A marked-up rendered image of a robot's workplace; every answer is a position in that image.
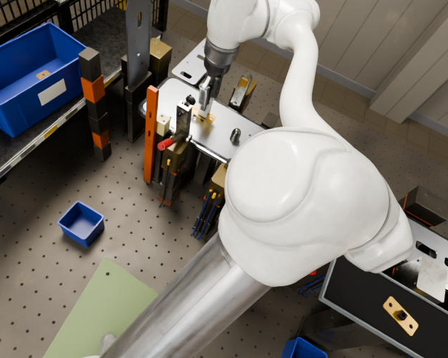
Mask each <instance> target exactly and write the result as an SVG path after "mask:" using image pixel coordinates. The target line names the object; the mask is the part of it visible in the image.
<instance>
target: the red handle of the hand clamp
mask: <svg viewBox="0 0 448 358"><path fill-rule="evenodd" d="M181 139H183V134H180V133H179V134H177V135H175V136H173V137H171V138H169V139H166V140H164V141H162V142H160V143H158V149H159V150H161V151H163V150H165V149H166V148H168V147H170V146H172V145H173V144H174V143H176V142H177V141H180V140H181Z"/></svg>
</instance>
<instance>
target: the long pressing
mask: <svg viewBox="0 0 448 358"><path fill-rule="evenodd" d="M156 88H157V89H158V90H159V104H158V113H157V117H158V116H159V115H160V113H162V114H165V115H167V116H168V117H171V121H170V127H169V131H168V132H169V133H170V134H172V133H173V131H174V129H175V128H176V105H177V104H178V103H179V102H180V100H183V104H184V102H186V97H187V96H188V95H190V94H191V95H192V97H194V98H195V100H196V103H195V104H194V105H191V106H192V108H193V107H194V106H195V105H198V106H200V104H199V103H198V98H199V92H200V90H199V89H197V88H195V87H194V86H192V85H190V84H188V83H187V82H184V81H183V80H181V79H179V78H177V77H167V78H166V79H164V80H163V81H162V82H161V83H160V84H159V85H158V86H157V87H156ZM138 112H139V114H140V115H141V116H142V117H144V118H146V98H145V99H144V100H143V101H142V102H141V103H140V104H139V106H138ZM210 113H211V114H213V115H215V116H217V118H216V120H215V121H214V122H213V123H212V124H210V123H208V122H207V121H205V120H204V121H201V118H200V117H198V116H196V117H194V116H193V113H192V114H191V127H190V134H191V135H193V138H192V139H191V142H190V145H191V146H193V147H194V148H197V149H198V150H199V151H202V152H203V153H205V154H206V155H208V156H210V157H211V158H214V159H215V160H217V161H219V162H220V163H223V162H226V161H227V160H228V159H229V158H232V157H233V156H234V154H235V152H236V151H237V150H238V149H239V147H241V146H242V145H243V144H244V143H245V142H246V141H247V140H248V139H249V138H251V137H252V136H254V135H255V134H258V133H260V132H262V131H265V130H268V129H267V128H265V127H264V126H262V125H260V124H258V123H257V122H255V121H253V120H251V119H249V118H248V117H246V116H244V115H243V114H241V113H239V112H237V111H235V110H234V109H232V108H230V107H229V106H227V105H225V104H223V103H222V102H219V101H218V100H216V99H214V100H213V104H212V107H211V111H210ZM235 128H239V129H240V130H241V136H240V139H239V141H238V142H236V143H234V142H232V141H231V140H230V135H231V133H232V131H233V129H235ZM249 134H250V135H251V136H249ZM405 215H406V214H405ZM406 217H407V220H408V222H409V225H410V229H411V232H412V239H413V248H412V252H411V255H410V256H409V257H407V258H406V261H405V263H407V262H409V261H412V260H414V259H417V258H419V257H421V256H424V257H426V258H428V259H429V260H431V261H433V262H435V263H436V264H438V265H440V266H441V267H443V268H445V269H446V270H447V282H446V288H445V291H446V292H448V266H446V265H445V263H444V260H445V258H447V259H448V238H446V237H445V236H443V235H441V234H440V233H438V232H436V231H434V230H433V229H430V228H429V227H427V226H425V225H424V224H422V223H420V222H418V221H417V220H415V219H413V218H411V217H410V216H408V215H406ZM416 242H419V243H421V244H424V245H425V246H427V247H429V248H430V249H432V250H433V251H435V253H436V257H435V259H433V258H432V257H431V256H428V255H427V254H425V253H423V252H422V251H420V250H418V249H417V248H416V246H415V245H416Z"/></svg>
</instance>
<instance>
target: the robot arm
mask: <svg viewBox="0 0 448 358"><path fill-rule="evenodd" d="M319 19H320V10H319V6H318V4H317V3H316V2H315V0H211V3H210V8H209V11H208V20H207V27H208V32H207V35H206V43H205V46H204V54H205V58H204V62H203V64H204V67H205V69H206V71H207V72H206V75H205V77H206V78H205V81H204V84H203V83H200V86H199V87H200V92H199V98H198V103H199V104H200V107H199V110H198V114H199V115H201V116H202V117H204V118H206V117H207V114H208V113H209V114H210V111H211V107H212V104H213V100H214V98H215V99H216V98H217V95H215V93H217V92H218V90H219V87H220V84H221V82H222V79H223V76H224V75H225V74H227V73H228V72H229V70H230V66H231V64H232V62H233V61H234V60H235V59H236V56H237V54H238V50H239V48H240V45H241V43H244V42H245V41H247V40H251V39H254V38H266V39H267V41H269V42H271V43H274V44H275V45H277V46H279V47H280V48H281V49H284V50H290V49H292V50H293V51H294V57H293V59H292V63H291V65H290V68H289V72H288V73H287V77H286V80H285V82H284V86H283V88H282V93H281V96H280V101H279V113H280V117H281V121H282V126H283V127H278V128H274V129H268V130H265V131H262V132H260V133H258V134H255V135H254V136H252V137H251V138H249V139H248V140H247V141H246V142H245V143H244V144H243V145H242V146H241V147H239V149H238V150H237V151H236V152H235V154H234V156H233V157H232V159H231V161H230V163H229V166H228V169H227V172H226V175H225V205H224V207H223V208H222V211H221V213H220V218H219V223H218V231H217V232H216V233H215V234H214V236H213V237H212V238H211V239H210V240H209V241H208V242H207V243H206V244H205V245H204V246H203V248H202V249H201V250H200V251H199V252H198V253H197V254H196V255H195V256H194V257H193V258H192V259H191V260H190V261H189V262H188V263H187V264H186V265H185V266H184V267H183V268H182V269H181V270H180V272H179V273H178V274H177V275H176V276H175V277H174V278H173V279H172V280H171V281H170V282H169V284H168V285H167V286H166V287H165V288H164V289H163V290H162V291H161V292H160V293H159V294H158V295H157V297H155V299H153V301H152V302H150V304H148V306H146V308H145V309H144V310H143V311H142V312H141V313H140V314H139V315H138V316H137V317H136V318H135V319H134V321H133V322H132V323H131V324H130V325H129V326H128V327H127V328H126V329H125V330H124V331H123V333H122V334H121V335H120V336H119V337H116V336H115V335H113V334H112V333H109V332H108V333H106V334H105V335H103V337H102V339H101V343H100V348H99V351H98V353H97V355H95V356H88V357H83V358H194V357H195V356H196V355H197V354H198V353H199V352H200V351H201V350H202V349H203V348H204V347H205V346H207V345H208V344H209V343H210V342H211V341H212V340H214V339H215V338H216V337H217V336H218V335H219V334H220V333H221V332H222V331H224V329H225V328H227V327H228V326H229V325H230V324H231V323H232V322H234V321H235V320H236V319H237V318H238V317H239V316H241V315H242V314H243V313H244V312H245V311H246V310H247V309H248V308H249V307H250V306H251V305H252V304H254V303H255V302H256V301H257V300H258V299H259V298H261V297H262V296H263V295H264V294H265V293H266V292H267V291H268V290H269V289H270V288H271V287H276V286H288V285H291V284H293V283H295V282H297V281H298V280H300V279H301V278H303V277H305V276H306V275H308V274H309V273H311V272H312V271H315V270H316V269H318V268H320V267H321V266H323V265H325V264H327V263H328V262H330V261H333V260H334V259H336V258H338V257H340V256H342V255H344V256H345V257H346V258H347V259H348V260H349V261H350V262H351V263H352V264H354V265H356V266H357V267H358V268H360V269H362V270H364V271H370V272H372V273H380V272H381V271H384V270H386V269H388V268H390V267H391V266H394V265H396V264H398V263H399V262H401V261H403V260H404V259H406V258H407V257H409V256H410V255H411V252H412V248H413V239H412V232H411V229H410V225H409V222H408V220H407V217H406V215H405V213H404V212H403V210H402V208H401V206H400V205H399V204H398V202H397V200H396V199H395V196H394V194H393V192H392V190H391V189H390V187H389V185H388V184H387V182H386V181H385V179H384V177H383V176H382V175H381V174H380V173H379V172H378V170H377V168H376V167H375V166H374V165H373V164H372V163H371V161H370V160H368V159H367V158H366V157H365V156H364V155H363V154H362V153H360V152H359V151H357V150H356V149H355V148H354V147H352V145H351V144H349V143H348V142H347V141H346V140H345V139H343V138H342V137H341V136H340V135H339V134H337V133H336V132H335V131H334V130H333V129H332V128H331V127H330V126H329V125H328V124H327V123H326V122H325V121H324V120H323V119H322V118H321V117H320V116H319V115H318V114H317V113H316V111H315V109H314V107H313V104H312V101H311V96H312V90H313V86H314V78H315V74H316V66H317V61H318V53H319V52H318V45H317V42H316V39H315V37H314V34H313V33H312V31H313V30H314V29H315V28H316V27H317V26H318V24H319Z"/></svg>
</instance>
